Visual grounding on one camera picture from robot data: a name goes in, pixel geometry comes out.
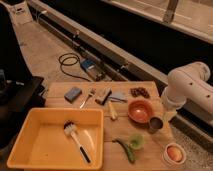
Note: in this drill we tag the white bowl with orange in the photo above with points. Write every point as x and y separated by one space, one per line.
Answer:
174 154

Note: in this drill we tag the dark scrub brush block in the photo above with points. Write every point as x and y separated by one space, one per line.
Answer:
103 97

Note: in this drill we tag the small metal cup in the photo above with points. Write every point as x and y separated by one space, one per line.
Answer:
155 124

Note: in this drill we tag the green plastic cup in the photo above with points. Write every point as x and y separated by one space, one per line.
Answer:
136 141

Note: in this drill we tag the blue grey cloth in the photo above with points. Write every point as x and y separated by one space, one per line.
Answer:
117 97

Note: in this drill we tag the brown grape bunch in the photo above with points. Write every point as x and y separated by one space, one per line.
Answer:
135 92

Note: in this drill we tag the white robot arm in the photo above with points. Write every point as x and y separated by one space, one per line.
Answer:
189 82

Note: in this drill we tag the yellow plastic tub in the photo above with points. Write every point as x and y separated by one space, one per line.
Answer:
43 145

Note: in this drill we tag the white device on floor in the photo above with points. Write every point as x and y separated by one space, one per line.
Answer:
20 13

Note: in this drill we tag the green pepper toy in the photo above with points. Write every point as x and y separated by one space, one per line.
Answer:
128 151

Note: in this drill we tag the white dish brush black handle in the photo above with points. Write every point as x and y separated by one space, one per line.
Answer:
70 129

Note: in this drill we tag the black side furniture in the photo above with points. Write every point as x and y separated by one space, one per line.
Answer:
19 89

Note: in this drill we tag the blue power box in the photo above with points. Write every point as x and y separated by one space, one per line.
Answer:
92 69

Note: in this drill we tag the metal fork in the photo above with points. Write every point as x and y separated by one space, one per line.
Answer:
90 94

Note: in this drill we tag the yellow corn toy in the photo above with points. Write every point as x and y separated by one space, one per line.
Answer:
112 111

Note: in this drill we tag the blue sponge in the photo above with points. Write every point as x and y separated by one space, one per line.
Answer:
72 94

